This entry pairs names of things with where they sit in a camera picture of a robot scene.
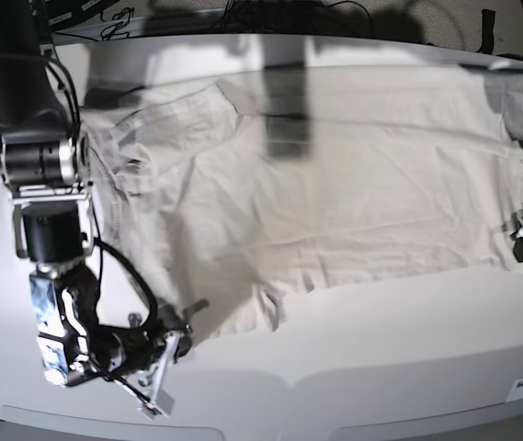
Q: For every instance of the light grey T-shirt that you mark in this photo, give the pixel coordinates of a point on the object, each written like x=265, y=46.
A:
x=241, y=190

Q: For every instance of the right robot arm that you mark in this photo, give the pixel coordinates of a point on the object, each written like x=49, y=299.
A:
x=44, y=164

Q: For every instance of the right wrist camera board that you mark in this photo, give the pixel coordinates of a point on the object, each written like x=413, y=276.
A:
x=162, y=405

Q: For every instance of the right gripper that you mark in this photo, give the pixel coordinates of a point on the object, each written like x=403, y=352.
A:
x=142, y=351

